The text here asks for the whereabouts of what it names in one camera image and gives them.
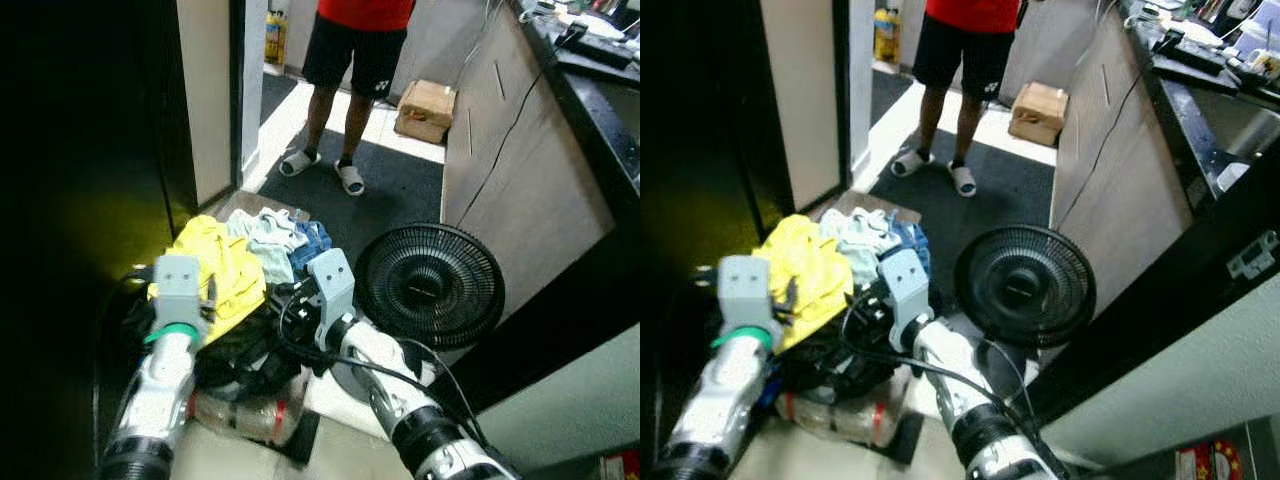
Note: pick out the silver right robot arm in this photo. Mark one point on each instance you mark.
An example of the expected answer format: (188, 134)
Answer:
(400, 395)
(965, 390)

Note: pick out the yellow garment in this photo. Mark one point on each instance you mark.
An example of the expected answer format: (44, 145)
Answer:
(815, 275)
(235, 275)

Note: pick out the black laundry basket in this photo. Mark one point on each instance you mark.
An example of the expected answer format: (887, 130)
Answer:
(825, 365)
(245, 355)

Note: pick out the blue garment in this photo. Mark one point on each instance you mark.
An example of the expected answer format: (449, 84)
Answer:
(912, 240)
(314, 242)

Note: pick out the pale mint white garment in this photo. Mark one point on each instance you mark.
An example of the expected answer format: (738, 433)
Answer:
(268, 240)
(858, 240)

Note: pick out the black round fan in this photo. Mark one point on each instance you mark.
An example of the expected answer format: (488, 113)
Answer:
(1025, 287)
(430, 286)

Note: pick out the black floor mat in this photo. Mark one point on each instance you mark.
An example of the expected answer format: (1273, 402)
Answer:
(1005, 195)
(395, 195)

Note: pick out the beige door panel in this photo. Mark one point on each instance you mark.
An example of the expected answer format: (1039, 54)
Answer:
(205, 95)
(800, 95)

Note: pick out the brown cardboard box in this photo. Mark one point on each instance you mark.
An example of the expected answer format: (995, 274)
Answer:
(1038, 113)
(426, 110)

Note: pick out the red printed package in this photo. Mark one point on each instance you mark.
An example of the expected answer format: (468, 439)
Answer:
(1208, 462)
(622, 466)

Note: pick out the yellow bottle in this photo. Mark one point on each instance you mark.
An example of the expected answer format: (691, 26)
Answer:
(886, 36)
(275, 40)

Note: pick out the person in red shirt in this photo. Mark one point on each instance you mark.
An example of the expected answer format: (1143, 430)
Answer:
(965, 50)
(355, 50)

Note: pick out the beige wooden counter cabinet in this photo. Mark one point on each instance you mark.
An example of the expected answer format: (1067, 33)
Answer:
(1120, 170)
(530, 150)

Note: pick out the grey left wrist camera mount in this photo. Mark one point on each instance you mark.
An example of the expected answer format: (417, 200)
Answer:
(180, 285)
(745, 290)

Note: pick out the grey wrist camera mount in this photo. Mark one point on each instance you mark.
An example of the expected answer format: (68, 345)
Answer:
(745, 290)
(905, 285)
(180, 285)
(333, 285)

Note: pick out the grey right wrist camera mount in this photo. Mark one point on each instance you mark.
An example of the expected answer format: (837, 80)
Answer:
(333, 285)
(905, 285)

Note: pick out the silver metal hinge bracket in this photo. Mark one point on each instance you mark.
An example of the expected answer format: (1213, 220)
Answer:
(1254, 256)

